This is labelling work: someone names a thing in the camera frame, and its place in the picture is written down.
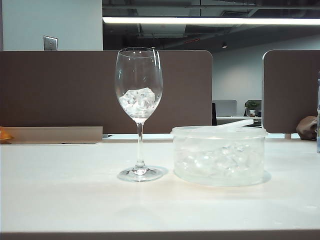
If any white background desk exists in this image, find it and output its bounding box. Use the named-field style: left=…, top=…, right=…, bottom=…
left=216, top=116, right=262, bottom=126

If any small clump of ice cubes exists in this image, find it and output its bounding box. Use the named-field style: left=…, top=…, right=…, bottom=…
left=118, top=87, right=157, bottom=115

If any flat tan cardboard box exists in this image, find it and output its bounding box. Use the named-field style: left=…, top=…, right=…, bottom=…
left=0, top=126, right=104, bottom=145

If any long ceiling light strip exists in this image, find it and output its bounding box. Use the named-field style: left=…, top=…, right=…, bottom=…
left=102, top=16, right=320, bottom=26

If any large pile of ice cubes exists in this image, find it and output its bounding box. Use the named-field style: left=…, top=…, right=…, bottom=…
left=174, top=144, right=261, bottom=176

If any brown rounded bag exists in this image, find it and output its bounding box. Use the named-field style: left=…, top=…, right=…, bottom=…
left=295, top=115, right=319, bottom=141

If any clear wine glass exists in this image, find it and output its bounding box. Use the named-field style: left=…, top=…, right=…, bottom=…
left=114, top=46, right=165, bottom=183

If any narrow brown desk partition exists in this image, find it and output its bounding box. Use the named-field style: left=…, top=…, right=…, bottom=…
left=261, top=49, right=320, bottom=140

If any round clear plastic container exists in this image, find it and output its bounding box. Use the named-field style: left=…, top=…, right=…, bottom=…
left=170, top=125, right=268, bottom=187

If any wide brown desk partition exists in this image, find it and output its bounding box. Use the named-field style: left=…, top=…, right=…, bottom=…
left=0, top=49, right=214, bottom=135

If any green potted plant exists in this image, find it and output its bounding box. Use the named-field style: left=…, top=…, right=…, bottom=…
left=244, top=100, right=261, bottom=117

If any white plastic ice shovel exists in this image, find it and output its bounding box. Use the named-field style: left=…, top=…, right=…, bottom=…
left=197, top=119, right=255, bottom=132

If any metal wall switch plate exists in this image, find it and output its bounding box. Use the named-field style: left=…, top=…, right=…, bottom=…
left=43, top=35, right=59, bottom=51

